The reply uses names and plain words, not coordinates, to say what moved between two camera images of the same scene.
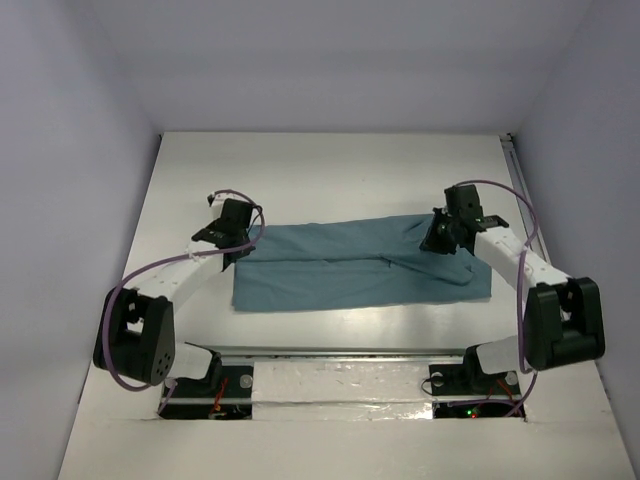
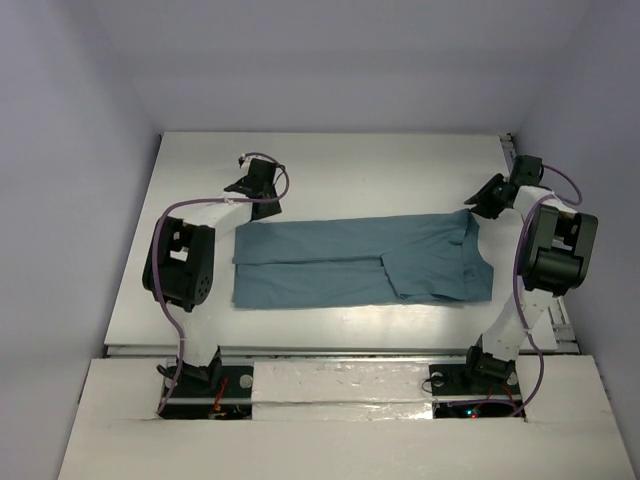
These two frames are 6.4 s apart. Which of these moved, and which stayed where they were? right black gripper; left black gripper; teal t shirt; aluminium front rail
Moved: right black gripper; left black gripper
Stayed: teal t shirt; aluminium front rail
